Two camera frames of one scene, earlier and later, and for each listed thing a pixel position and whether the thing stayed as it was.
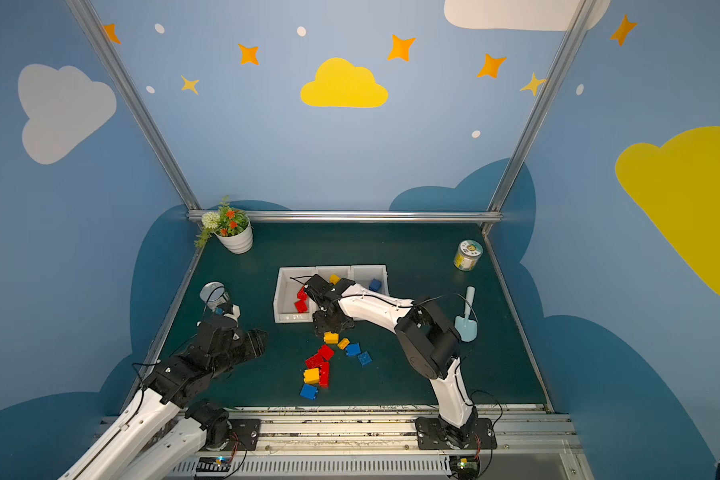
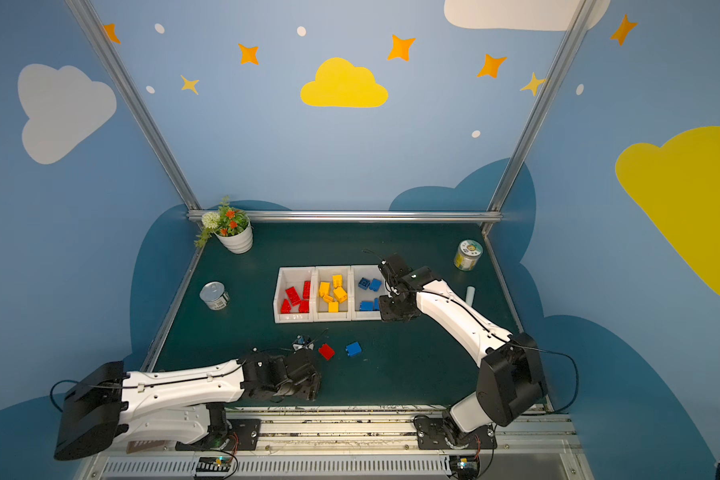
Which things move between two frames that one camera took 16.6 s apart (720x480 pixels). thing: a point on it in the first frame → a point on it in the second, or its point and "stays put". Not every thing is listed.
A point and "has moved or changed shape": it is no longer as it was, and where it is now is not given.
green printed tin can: x=468 y=254 stays put
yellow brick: x=331 y=338 has moved or changed shape
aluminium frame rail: x=363 y=216 stays put
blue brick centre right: x=353 y=349 stays put
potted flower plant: x=232 y=226 stays put
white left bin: x=289 y=283 stays put
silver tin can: x=214 y=294 stays put
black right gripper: x=315 y=289 → x=393 y=288
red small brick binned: x=301 y=305 → x=285 y=307
